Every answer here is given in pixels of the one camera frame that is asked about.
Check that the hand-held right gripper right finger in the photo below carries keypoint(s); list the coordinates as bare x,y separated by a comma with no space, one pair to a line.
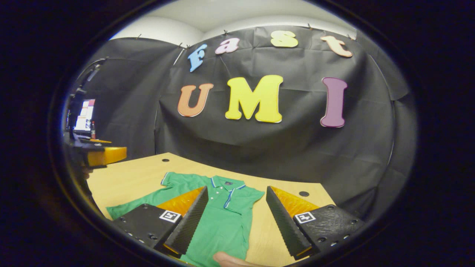
282,222

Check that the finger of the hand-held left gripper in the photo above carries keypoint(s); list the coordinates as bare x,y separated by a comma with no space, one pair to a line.
94,141
107,155

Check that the black backdrop cloth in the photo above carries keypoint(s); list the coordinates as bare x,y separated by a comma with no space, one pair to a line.
267,148

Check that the computer monitor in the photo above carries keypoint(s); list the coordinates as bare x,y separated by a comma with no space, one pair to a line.
85,115

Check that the green T-shirt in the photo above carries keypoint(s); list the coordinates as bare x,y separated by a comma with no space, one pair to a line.
222,230

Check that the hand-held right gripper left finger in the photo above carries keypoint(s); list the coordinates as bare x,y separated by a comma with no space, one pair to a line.
191,218

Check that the small red bottle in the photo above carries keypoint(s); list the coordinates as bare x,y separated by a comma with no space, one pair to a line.
92,129

